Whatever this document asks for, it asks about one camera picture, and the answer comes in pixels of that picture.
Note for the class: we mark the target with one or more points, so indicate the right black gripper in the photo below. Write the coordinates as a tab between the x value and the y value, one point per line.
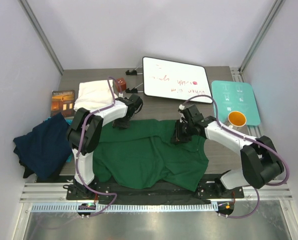
177	138

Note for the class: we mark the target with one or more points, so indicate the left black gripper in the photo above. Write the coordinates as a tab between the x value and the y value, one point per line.
122	125

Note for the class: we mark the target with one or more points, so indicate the green t-shirt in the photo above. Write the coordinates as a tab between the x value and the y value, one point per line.
141	155

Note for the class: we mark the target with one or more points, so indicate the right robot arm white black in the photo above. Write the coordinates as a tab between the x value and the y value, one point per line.
260	163

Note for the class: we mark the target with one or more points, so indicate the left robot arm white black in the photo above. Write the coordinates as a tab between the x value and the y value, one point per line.
85	130

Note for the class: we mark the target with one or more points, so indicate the whiteboard black stand foot near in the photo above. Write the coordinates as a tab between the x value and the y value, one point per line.
134	90

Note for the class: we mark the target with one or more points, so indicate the whiteboard black stand foot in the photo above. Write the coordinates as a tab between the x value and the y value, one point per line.
134	90
134	71

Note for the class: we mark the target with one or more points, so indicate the red brown cube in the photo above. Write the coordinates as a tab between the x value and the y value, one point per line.
120	84

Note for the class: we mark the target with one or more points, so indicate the white folded t-shirt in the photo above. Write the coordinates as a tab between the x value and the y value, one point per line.
94	95

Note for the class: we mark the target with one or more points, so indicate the whiteboard black stand foot far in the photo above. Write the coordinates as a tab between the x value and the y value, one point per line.
134	71

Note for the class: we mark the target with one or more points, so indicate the white mug orange inside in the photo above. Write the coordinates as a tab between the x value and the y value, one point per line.
235	120

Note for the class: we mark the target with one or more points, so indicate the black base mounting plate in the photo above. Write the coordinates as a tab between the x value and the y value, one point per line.
163	192

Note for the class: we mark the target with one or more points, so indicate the teal plastic cutting board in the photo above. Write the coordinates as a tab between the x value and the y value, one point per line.
235	96

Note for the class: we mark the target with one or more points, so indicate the brown paperback book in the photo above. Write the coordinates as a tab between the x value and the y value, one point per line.
63	102

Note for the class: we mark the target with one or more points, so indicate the navy blue t-shirt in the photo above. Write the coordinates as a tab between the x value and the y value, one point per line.
45	149

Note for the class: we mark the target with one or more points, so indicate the white whiteboard with black frame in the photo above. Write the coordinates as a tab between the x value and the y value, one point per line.
175	80

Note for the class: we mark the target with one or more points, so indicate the perforated metal rail strip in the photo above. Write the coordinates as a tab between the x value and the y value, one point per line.
88	207

